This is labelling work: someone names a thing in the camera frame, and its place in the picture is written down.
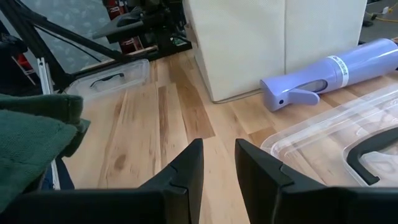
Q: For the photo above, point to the beige fabric storage box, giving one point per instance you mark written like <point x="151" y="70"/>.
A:
<point x="264" y="46"/>

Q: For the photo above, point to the aluminium bracket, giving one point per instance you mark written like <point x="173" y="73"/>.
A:
<point x="44" y="76"/>

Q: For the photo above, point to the dark green garment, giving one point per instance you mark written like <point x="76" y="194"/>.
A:
<point x="28" y="140"/>

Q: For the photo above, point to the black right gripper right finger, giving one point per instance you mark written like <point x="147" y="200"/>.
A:
<point x="280" y="202"/>

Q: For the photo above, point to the purple spray bottle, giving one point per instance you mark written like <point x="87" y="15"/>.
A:
<point x="357" y="67"/>

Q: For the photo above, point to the dark blue plastic bin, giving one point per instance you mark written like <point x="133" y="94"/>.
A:
<point x="64" y="177"/>

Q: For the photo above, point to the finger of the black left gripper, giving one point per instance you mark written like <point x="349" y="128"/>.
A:
<point x="119" y="26"/>

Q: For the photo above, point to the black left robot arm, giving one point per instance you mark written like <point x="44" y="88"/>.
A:
<point x="168" y="34"/>

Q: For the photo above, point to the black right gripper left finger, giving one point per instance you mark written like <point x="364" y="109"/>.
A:
<point x="174" y="199"/>

